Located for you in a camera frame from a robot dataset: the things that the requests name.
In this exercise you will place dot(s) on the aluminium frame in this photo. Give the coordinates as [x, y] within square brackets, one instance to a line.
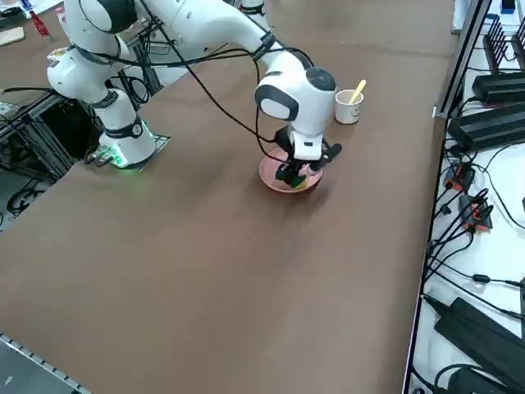
[12, 129]

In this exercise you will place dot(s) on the white smiley mug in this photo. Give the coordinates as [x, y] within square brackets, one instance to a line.
[348, 115]

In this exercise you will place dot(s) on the aluminium post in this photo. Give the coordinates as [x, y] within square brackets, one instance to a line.
[463, 53]

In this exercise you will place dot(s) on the green and yellow sponge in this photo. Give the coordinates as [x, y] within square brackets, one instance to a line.
[301, 183]

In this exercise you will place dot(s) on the pink plate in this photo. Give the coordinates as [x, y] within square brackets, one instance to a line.
[268, 172]

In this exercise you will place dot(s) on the black power brick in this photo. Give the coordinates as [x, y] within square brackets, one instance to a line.
[488, 127]
[498, 88]

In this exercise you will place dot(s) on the cardboard piece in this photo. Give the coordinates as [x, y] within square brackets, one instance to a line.
[10, 37]

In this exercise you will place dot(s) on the yellow spoon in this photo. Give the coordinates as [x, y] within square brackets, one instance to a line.
[360, 87]

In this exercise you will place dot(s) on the large black adapter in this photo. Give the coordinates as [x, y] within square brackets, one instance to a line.
[476, 328]

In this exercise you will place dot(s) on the orange and black connector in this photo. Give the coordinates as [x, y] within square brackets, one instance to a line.
[459, 177]
[476, 215]

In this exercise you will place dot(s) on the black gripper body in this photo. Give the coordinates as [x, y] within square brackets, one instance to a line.
[287, 143]

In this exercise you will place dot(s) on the red and white packet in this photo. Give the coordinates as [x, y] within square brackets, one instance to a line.
[41, 24]

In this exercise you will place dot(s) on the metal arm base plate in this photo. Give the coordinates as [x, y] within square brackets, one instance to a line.
[161, 141]

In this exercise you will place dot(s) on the black comb rack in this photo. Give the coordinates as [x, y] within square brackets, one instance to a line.
[502, 49]

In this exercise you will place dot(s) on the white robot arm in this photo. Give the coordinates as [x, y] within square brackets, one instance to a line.
[252, 6]
[303, 111]

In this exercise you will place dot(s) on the grey table edge rail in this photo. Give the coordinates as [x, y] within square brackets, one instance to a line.
[33, 358]

